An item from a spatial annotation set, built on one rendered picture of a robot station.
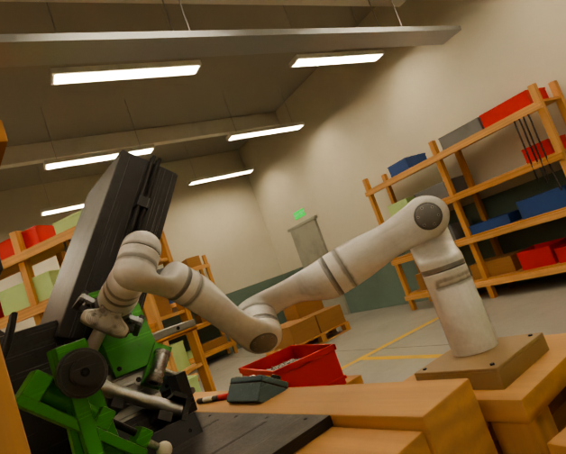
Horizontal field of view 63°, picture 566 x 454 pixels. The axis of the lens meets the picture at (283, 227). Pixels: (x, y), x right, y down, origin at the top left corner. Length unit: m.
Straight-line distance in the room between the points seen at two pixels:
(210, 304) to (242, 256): 10.31
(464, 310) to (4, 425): 0.79
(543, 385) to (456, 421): 0.18
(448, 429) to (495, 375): 0.16
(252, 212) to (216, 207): 0.94
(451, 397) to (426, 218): 0.35
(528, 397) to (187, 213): 10.38
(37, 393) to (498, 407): 0.72
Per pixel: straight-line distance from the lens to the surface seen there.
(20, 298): 4.61
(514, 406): 0.87
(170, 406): 1.11
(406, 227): 0.97
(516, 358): 0.96
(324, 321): 7.52
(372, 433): 0.80
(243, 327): 0.95
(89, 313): 0.96
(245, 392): 1.19
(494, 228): 6.37
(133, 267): 0.81
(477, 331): 1.01
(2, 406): 0.48
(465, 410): 0.83
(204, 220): 11.07
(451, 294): 0.99
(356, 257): 0.96
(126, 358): 1.15
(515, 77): 6.60
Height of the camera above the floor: 1.15
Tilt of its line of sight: 6 degrees up
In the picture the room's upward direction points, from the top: 20 degrees counter-clockwise
